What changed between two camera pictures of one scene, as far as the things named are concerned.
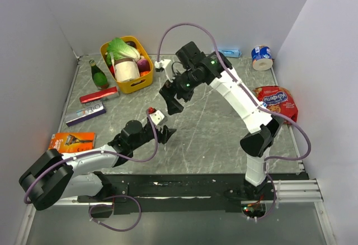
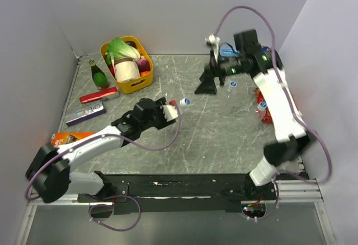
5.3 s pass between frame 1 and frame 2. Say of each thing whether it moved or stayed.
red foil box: stayed
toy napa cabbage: stayed
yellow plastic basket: stayed
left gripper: moved
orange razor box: stayed
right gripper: moved
